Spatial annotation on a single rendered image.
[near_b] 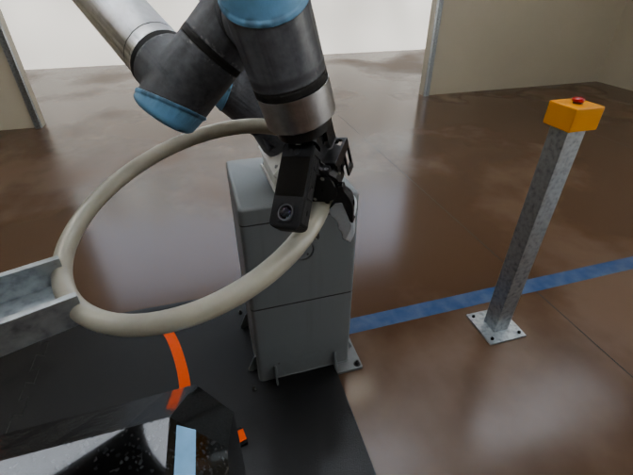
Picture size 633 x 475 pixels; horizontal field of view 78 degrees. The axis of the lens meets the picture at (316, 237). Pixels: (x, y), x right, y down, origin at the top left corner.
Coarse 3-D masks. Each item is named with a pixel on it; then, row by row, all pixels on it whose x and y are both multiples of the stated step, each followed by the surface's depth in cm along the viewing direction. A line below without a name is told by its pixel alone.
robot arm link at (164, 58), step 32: (96, 0) 55; (128, 0) 54; (128, 32) 52; (160, 32) 52; (192, 32) 48; (128, 64) 54; (160, 64) 49; (192, 64) 49; (224, 64) 50; (160, 96) 50; (192, 96) 50; (192, 128) 54
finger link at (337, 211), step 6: (354, 198) 61; (336, 204) 55; (342, 204) 55; (330, 210) 57; (336, 210) 56; (342, 210) 56; (354, 210) 61; (336, 216) 57; (342, 216) 57; (342, 222) 58; (348, 222) 58; (354, 222) 59; (342, 228) 59; (348, 228) 58; (354, 228) 60; (342, 234) 60; (348, 234) 59; (348, 240) 61
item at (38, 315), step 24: (48, 264) 60; (0, 288) 57; (24, 288) 59; (48, 288) 61; (0, 312) 56; (24, 312) 50; (48, 312) 52; (0, 336) 49; (24, 336) 51; (48, 336) 53
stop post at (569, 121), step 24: (552, 120) 136; (576, 120) 129; (552, 144) 140; (576, 144) 137; (552, 168) 141; (528, 192) 154; (552, 192) 147; (528, 216) 155; (528, 240) 158; (504, 264) 174; (528, 264) 167; (504, 288) 176; (480, 312) 199; (504, 312) 182; (504, 336) 186
